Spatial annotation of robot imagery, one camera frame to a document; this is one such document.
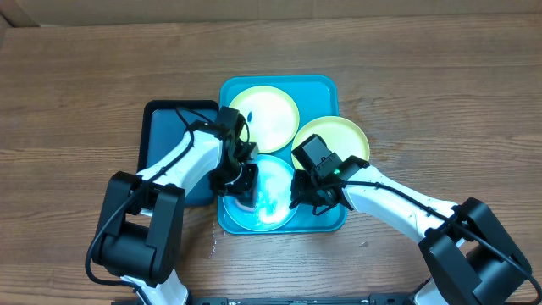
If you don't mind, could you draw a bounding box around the brown sponge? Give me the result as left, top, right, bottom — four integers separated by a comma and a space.
234, 197, 255, 212

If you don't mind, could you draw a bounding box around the light blue plate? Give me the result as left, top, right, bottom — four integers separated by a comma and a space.
221, 154, 296, 232

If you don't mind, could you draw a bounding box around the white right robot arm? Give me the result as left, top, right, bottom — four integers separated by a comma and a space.
291, 150, 532, 304

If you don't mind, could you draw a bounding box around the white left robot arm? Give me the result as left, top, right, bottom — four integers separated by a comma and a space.
85, 118, 257, 304

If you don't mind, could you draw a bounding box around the blue plastic tray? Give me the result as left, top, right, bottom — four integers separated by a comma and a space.
217, 75, 347, 235

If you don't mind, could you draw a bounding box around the black tray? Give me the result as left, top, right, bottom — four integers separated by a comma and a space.
135, 99, 220, 208

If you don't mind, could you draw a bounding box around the yellow plate right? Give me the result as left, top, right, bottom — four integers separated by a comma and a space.
292, 116, 370, 161

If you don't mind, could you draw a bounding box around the yellow plate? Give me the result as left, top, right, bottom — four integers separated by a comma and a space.
229, 86, 300, 153
292, 116, 370, 161

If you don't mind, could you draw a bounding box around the yellow plate far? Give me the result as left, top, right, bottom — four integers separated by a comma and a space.
229, 86, 300, 153

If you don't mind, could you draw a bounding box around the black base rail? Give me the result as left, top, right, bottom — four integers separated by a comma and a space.
186, 292, 413, 305

